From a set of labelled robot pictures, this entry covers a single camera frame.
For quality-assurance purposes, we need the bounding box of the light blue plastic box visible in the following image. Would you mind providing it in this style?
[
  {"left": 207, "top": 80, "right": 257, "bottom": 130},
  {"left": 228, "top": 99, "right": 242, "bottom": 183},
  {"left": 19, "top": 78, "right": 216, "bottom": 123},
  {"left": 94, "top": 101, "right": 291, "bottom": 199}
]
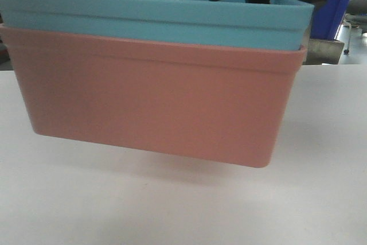
[{"left": 1, "top": 0, "right": 314, "bottom": 50}]

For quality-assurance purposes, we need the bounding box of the pink plastic box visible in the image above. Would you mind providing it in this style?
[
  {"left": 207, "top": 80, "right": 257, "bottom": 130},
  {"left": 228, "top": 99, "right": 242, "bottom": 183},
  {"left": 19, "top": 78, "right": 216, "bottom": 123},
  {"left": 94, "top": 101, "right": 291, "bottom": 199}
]
[{"left": 1, "top": 26, "right": 306, "bottom": 168}]

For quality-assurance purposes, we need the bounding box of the large blue crate right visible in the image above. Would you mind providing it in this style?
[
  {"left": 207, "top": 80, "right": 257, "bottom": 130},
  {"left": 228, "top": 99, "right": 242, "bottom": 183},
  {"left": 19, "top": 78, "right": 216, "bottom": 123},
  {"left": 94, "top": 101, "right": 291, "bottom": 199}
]
[{"left": 310, "top": 0, "right": 349, "bottom": 40}]

